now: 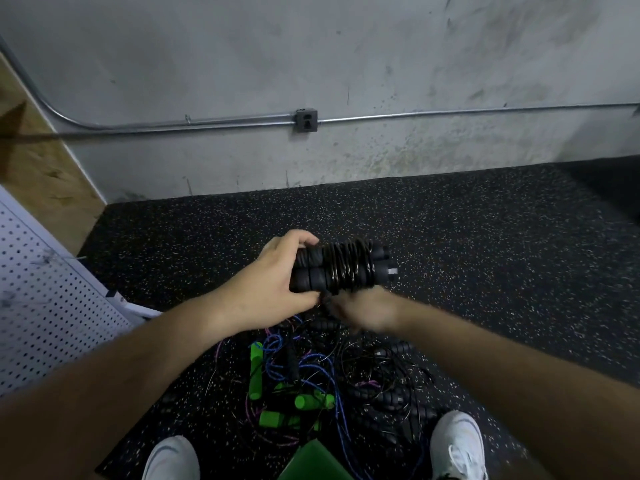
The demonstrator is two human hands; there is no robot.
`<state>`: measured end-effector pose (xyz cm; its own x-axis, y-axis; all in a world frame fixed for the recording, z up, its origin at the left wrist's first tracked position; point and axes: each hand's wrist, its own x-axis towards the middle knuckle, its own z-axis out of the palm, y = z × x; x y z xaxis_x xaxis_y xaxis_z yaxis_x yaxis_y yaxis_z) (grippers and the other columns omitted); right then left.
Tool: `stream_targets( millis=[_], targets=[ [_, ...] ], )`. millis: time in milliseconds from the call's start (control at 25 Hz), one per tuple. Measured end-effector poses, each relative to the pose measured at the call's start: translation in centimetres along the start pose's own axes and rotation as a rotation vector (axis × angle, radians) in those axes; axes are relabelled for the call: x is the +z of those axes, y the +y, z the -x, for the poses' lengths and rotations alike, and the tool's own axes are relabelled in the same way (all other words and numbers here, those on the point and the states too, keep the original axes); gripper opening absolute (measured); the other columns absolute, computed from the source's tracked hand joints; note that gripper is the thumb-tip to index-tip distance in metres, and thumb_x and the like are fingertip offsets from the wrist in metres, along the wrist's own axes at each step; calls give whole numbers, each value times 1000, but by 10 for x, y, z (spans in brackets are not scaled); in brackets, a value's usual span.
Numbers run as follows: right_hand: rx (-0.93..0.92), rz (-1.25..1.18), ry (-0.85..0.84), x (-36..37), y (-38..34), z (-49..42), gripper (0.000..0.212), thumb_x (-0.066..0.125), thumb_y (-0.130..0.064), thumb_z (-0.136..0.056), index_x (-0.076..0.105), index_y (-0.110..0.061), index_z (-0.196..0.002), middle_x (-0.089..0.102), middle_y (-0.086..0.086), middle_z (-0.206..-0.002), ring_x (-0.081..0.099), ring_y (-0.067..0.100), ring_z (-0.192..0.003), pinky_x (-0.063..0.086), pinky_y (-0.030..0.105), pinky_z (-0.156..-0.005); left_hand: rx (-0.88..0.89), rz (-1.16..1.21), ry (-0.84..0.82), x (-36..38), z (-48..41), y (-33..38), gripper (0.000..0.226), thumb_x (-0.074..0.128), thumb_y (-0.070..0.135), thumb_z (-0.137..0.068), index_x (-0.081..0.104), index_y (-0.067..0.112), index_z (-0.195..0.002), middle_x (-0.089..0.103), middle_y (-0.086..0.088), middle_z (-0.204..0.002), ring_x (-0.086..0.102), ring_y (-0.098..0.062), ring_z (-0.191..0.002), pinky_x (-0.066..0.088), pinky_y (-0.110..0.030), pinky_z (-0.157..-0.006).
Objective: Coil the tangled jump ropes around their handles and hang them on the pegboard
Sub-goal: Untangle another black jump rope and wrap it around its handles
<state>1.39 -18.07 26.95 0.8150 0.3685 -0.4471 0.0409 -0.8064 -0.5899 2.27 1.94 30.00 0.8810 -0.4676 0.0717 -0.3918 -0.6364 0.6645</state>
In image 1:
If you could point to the person's right hand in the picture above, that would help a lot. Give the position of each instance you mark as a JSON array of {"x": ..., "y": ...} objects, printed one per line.
[{"x": 368, "y": 310}]

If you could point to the person's left hand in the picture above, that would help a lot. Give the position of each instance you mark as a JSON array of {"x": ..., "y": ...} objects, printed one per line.
[{"x": 260, "y": 290}]

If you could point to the white pegboard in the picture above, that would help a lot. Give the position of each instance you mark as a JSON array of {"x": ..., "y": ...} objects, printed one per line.
[{"x": 45, "y": 305}]

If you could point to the person's left forearm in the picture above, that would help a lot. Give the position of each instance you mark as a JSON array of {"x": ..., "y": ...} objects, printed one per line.
[{"x": 100, "y": 395}]

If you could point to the person's right forearm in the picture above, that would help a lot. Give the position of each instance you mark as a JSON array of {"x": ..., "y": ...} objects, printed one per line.
[{"x": 530, "y": 375}]

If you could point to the white pegboard stand foot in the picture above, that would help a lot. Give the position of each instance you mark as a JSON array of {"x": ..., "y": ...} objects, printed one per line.
[{"x": 135, "y": 307}]

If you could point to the white right shoe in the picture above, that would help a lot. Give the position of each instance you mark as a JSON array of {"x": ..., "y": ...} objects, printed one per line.
[{"x": 460, "y": 447}]

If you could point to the white shoe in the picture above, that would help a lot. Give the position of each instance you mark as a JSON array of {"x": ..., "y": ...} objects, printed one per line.
[
  {"x": 460, "y": 447},
  {"x": 172, "y": 460}
]

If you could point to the grey electrical junction box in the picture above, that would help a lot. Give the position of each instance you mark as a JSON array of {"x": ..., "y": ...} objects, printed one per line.
[{"x": 305, "y": 120}]

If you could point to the metal conduit pipe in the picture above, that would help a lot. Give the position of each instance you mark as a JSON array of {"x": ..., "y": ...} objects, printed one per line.
[{"x": 200, "y": 123}]

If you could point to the white left shoe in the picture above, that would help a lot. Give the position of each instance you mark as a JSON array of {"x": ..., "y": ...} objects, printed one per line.
[{"x": 172, "y": 460}]

